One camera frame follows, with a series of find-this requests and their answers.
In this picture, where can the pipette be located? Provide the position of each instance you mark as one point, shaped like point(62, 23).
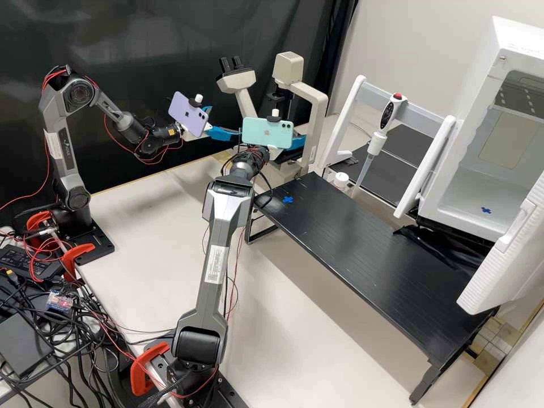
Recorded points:
point(389, 114)

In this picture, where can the white incubator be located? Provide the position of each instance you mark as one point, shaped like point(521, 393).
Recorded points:
point(480, 85)

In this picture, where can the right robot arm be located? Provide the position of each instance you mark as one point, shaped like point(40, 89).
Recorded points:
point(221, 238)

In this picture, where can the red clamp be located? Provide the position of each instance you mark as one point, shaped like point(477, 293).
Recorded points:
point(36, 225)
point(78, 255)
point(142, 369)

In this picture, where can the left wrist camera phone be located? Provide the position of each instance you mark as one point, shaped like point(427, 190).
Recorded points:
point(187, 114)

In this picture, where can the black flat box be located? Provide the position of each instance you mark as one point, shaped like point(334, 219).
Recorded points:
point(21, 344)

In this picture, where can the white pipette stand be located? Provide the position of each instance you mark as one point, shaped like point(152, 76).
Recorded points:
point(429, 170)

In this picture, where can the black power adapter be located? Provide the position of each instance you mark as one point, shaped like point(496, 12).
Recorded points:
point(29, 261)

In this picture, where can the wrist camera phone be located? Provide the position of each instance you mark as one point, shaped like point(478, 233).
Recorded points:
point(187, 114)
point(263, 131)

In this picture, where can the small circuit board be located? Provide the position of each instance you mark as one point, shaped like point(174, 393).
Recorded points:
point(59, 301)

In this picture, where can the cream microscope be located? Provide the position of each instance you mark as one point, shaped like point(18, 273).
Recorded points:
point(314, 110)

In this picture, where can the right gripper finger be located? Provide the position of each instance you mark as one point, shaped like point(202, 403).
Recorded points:
point(299, 141)

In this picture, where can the long black platform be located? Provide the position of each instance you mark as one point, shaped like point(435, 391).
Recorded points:
point(365, 238)

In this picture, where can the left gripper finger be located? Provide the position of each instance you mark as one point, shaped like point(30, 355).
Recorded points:
point(206, 114)
point(223, 133)

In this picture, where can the incubator door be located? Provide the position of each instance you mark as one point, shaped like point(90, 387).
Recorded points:
point(505, 263)

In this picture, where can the white-capped bottle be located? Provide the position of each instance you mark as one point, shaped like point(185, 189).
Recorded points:
point(341, 180)

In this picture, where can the right wrist camera phone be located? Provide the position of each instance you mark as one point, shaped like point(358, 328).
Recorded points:
point(263, 131)

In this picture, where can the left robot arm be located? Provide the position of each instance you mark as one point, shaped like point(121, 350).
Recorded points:
point(63, 140)

